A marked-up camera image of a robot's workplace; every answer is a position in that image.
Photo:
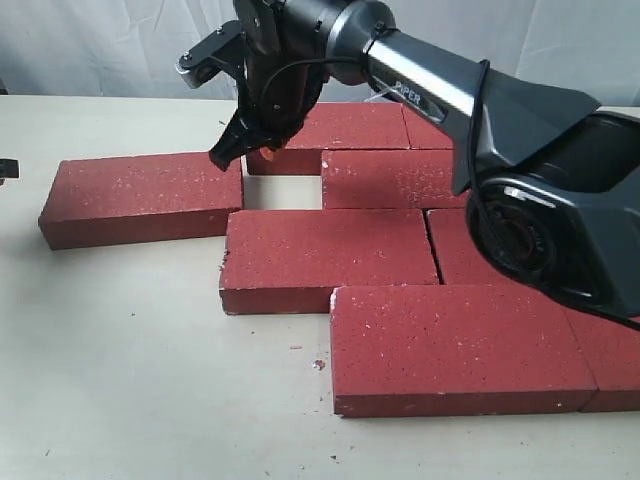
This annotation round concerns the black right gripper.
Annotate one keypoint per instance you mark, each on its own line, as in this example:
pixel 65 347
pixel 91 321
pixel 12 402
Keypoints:
pixel 281 90

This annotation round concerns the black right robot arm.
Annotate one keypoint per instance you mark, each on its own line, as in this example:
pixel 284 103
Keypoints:
pixel 552 180

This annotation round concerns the third row red brick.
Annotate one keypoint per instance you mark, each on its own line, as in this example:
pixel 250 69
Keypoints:
pixel 457 258

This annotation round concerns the front large red brick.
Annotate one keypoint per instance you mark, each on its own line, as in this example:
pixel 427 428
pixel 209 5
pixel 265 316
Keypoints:
pixel 461 350

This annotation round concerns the pale wrinkled backdrop cloth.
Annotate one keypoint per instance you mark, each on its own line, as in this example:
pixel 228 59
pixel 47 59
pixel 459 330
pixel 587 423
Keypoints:
pixel 130 48

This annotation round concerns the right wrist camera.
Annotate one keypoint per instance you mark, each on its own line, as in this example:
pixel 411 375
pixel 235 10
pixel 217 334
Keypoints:
pixel 220 51

